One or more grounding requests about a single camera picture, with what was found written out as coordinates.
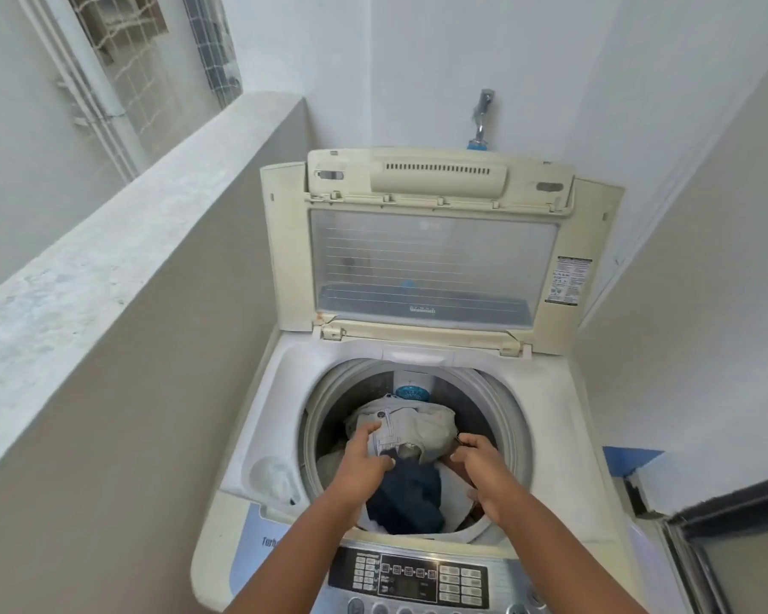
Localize person's right hand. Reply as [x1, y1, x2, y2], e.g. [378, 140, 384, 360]
[450, 432, 520, 526]

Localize person's left hand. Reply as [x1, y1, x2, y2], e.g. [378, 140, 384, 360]
[326, 420, 398, 507]

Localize orange white clothes item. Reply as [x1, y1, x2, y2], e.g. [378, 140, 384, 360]
[438, 456, 482, 507]

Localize dark navy garment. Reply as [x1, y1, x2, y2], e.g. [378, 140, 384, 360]
[363, 445, 447, 536]

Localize light beige jeans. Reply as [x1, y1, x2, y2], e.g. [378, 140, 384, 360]
[345, 394, 459, 469]

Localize cream blue washing machine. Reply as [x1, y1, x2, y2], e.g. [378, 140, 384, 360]
[189, 146, 655, 614]

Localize cream washing machine lid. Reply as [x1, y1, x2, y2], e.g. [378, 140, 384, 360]
[259, 146, 625, 360]

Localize person's left forearm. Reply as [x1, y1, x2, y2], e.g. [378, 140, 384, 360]
[224, 489, 377, 614]

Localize person's right forearm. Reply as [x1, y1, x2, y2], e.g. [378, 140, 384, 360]
[485, 489, 652, 614]

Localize blue tape strip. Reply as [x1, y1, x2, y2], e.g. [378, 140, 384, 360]
[602, 445, 666, 478]

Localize grey stone ledge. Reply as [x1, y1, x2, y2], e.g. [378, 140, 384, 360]
[0, 90, 309, 495]

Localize metal water tap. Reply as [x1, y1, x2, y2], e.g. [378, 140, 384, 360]
[472, 88, 497, 142]

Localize small grey framed window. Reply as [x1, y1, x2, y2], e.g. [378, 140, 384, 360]
[181, 0, 245, 111]

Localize brown louvered window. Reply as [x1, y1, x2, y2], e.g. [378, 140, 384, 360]
[66, 0, 172, 66]

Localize wire mesh window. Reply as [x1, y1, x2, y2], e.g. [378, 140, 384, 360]
[12, 0, 245, 183]

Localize white wall drainpipes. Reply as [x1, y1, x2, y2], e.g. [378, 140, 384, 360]
[15, 0, 149, 182]

